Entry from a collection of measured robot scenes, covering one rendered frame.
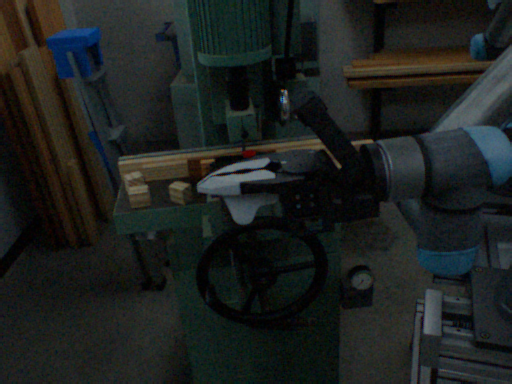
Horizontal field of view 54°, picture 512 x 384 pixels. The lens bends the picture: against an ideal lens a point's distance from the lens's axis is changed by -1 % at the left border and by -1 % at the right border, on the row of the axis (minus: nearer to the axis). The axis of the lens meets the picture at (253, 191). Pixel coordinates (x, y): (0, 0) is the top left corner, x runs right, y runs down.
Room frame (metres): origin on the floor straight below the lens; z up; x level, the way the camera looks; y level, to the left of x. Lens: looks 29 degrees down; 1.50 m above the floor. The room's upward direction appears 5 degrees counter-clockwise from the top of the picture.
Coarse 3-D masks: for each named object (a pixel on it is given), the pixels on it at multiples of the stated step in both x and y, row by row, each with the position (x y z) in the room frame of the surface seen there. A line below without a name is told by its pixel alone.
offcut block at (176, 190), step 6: (174, 186) 1.06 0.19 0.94; (180, 186) 1.06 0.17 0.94; (186, 186) 1.06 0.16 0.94; (174, 192) 1.06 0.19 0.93; (180, 192) 1.05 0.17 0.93; (186, 192) 1.05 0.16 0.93; (174, 198) 1.06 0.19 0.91; (180, 198) 1.05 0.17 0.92; (186, 198) 1.05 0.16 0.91; (192, 198) 1.07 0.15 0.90
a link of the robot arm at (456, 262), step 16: (400, 208) 0.60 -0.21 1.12; (416, 208) 0.56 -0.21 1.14; (432, 208) 0.52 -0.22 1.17; (480, 208) 0.51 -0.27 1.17; (416, 224) 0.55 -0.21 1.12; (432, 224) 0.51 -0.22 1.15; (448, 224) 0.50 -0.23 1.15; (464, 224) 0.50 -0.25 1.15; (480, 224) 0.51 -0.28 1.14; (432, 240) 0.51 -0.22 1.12; (448, 240) 0.50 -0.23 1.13; (464, 240) 0.50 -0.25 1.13; (432, 256) 0.51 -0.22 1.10; (448, 256) 0.50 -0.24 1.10; (464, 256) 0.50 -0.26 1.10; (432, 272) 0.51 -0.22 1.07; (448, 272) 0.50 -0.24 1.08; (464, 272) 0.50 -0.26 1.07
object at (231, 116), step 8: (232, 112) 1.19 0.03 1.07; (240, 112) 1.18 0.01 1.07; (248, 112) 1.18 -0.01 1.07; (232, 120) 1.16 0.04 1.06; (240, 120) 1.16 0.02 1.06; (248, 120) 1.16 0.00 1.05; (256, 120) 1.18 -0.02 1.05; (232, 128) 1.16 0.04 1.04; (240, 128) 1.16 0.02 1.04; (248, 128) 1.16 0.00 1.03; (256, 128) 1.17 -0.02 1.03; (232, 136) 1.16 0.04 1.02; (240, 136) 1.16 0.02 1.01; (248, 136) 1.16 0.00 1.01; (256, 136) 1.16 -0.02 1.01
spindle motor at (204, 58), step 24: (192, 0) 1.19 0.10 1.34; (216, 0) 1.13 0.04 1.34; (240, 0) 1.13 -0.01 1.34; (264, 0) 1.17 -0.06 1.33; (216, 24) 1.13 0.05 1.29; (240, 24) 1.13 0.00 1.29; (264, 24) 1.17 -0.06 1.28; (216, 48) 1.14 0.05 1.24; (240, 48) 1.13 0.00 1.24; (264, 48) 1.16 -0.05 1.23
